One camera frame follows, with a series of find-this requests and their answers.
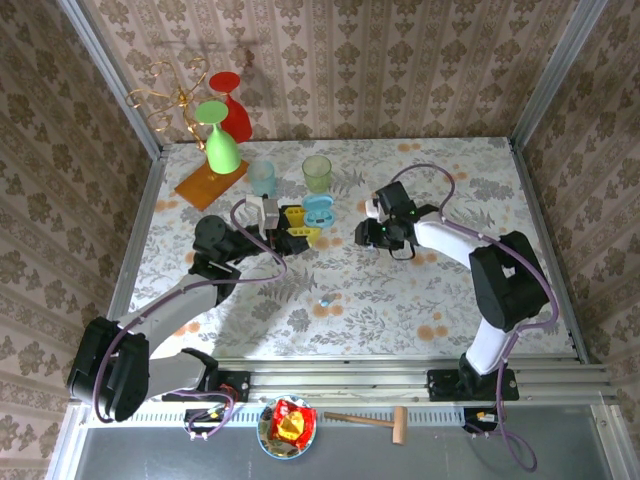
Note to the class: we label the small blue lid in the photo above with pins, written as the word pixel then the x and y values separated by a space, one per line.
pixel 318 202

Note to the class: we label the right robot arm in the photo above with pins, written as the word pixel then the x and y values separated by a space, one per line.
pixel 505 285

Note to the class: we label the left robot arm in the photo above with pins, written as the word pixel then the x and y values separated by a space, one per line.
pixel 175 310

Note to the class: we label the green plastic tumbler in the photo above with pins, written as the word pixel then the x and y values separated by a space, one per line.
pixel 316 175

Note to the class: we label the blue plastic tumbler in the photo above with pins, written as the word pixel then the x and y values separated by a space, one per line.
pixel 262 177

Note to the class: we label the orange wooden board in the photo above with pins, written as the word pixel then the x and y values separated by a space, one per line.
pixel 205 187

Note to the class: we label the green wine glass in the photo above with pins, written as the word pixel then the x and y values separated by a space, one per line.
pixel 223 155

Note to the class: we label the red wine glass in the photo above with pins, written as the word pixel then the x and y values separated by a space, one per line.
pixel 237 122

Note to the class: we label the red yellow snack packet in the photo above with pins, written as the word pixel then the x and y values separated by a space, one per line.
pixel 290 425

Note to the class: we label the wooden mallet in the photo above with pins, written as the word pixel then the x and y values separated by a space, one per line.
pixel 400 425

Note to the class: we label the patterned ceramic bowl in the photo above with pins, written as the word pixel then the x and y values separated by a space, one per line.
pixel 287 452

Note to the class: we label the aluminium table side rail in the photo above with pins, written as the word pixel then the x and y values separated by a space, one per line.
pixel 545 200
pixel 141 220

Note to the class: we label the aluminium rail beam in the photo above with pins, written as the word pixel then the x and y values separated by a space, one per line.
pixel 340 382

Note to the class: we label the aluminium frame post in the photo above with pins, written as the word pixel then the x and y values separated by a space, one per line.
pixel 555 75
pixel 65 440
pixel 602 450
pixel 118 85

